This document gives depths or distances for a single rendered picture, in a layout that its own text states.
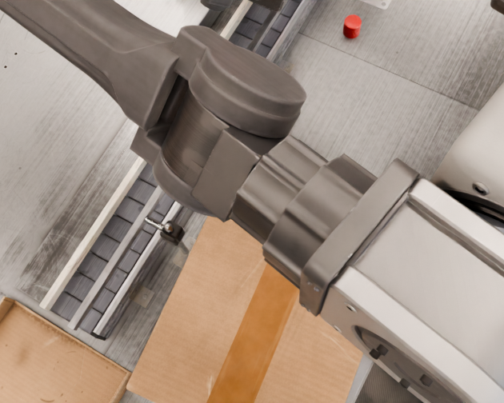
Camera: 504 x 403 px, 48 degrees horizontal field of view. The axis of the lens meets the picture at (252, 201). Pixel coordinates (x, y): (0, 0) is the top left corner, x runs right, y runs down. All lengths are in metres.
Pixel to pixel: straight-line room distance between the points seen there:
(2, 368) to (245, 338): 0.52
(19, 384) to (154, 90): 0.75
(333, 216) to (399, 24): 0.92
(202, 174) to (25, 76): 0.92
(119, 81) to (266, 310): 0.37
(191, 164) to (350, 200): 0.12
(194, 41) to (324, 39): 0.81
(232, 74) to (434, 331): 0.19
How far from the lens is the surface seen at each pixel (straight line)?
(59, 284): 0.98
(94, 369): 1.02
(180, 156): 0.39
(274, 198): 0.34
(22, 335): 1.08
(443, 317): 0.31
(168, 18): 1.18
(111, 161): 1.11
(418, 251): 0.32
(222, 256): 0.71
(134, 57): 0.41
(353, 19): 1.18
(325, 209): 0.33
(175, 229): 0.89
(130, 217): 1.01
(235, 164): 0.36
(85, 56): 0.44
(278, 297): 0.69
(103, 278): 0.90
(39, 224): 1.12
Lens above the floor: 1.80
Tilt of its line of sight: 70 degrees down
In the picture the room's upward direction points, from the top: 11 degrees counter-clockwise
